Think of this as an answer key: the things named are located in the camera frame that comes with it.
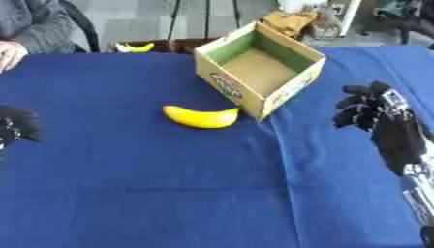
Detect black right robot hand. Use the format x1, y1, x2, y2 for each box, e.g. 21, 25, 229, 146
330, 80, 434, 177

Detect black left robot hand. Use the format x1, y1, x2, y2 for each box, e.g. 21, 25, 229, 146
0, 104, 45, 150

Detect tan cardboard box green inside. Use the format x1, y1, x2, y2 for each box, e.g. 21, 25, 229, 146
193, 20, 329, 122

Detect brown wooden box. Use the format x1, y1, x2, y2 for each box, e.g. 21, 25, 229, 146
107, 38, 219, 54

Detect person's hand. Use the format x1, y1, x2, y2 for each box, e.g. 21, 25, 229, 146
0, 40, 31, 73

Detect person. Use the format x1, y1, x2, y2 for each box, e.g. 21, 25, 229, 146
0, 0, 78, 73

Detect black chair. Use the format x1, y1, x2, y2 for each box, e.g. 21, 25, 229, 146
57, 0, 102, 54

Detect small yellow toy banana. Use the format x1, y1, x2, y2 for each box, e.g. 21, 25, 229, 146
113, 42, 156, 53

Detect tan bag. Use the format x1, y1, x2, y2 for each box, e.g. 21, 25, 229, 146
261, 9, 319, 37

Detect black tripod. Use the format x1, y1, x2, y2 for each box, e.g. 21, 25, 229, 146
164, 0, 244, 52

